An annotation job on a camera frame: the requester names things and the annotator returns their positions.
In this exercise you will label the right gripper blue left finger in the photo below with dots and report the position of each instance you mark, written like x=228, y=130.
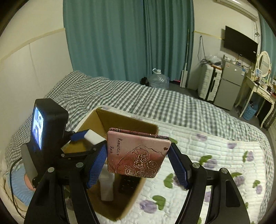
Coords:
x=79, y=171

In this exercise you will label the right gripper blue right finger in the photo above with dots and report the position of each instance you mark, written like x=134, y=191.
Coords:
x=226, y=204

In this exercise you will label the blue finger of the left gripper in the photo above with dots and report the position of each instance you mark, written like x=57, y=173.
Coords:
x=75, y=136

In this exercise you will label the pink rose tin case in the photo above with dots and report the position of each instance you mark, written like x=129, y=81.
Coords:
x=135, y=153

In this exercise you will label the cardboard box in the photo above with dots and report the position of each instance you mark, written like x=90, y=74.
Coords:
x=100, y=120

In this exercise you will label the white square charger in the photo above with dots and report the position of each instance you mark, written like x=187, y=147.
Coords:
x=93, y=137

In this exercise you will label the black cylinder bottle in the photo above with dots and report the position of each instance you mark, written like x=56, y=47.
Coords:
x=128, y=184

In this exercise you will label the person left hand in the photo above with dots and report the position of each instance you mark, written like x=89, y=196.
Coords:
x=28, y=183

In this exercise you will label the grey checked bed sheet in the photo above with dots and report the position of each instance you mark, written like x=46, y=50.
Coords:
x=200, y=129

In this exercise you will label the white floral quilt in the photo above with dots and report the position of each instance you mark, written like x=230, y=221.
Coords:
x=156, y=172

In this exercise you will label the clear water jug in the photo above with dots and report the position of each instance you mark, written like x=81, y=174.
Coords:
x=158, y=80

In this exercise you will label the blue waste basket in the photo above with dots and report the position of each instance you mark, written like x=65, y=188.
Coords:
x=250, y=111

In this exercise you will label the white mop pole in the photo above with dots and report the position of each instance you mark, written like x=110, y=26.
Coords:
x=184, y=72

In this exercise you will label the white dressing table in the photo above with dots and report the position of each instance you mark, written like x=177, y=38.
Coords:
x=265, y=95

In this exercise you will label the grey small refrigerator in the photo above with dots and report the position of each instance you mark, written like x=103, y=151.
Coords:
x=229, y=86

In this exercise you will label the white suitcase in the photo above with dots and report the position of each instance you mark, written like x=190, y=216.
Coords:
x=209, y=81

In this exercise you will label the oval vanity mirror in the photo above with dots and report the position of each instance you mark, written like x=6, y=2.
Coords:
x=263, y=65

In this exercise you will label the teal window curtain right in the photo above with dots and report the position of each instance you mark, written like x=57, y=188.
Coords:
x=268, y=43

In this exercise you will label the white air conditioner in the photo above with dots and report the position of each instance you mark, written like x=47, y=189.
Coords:
x=243, y=7

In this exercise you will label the black wall television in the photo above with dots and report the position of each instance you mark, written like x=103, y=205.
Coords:
x=240, y=44

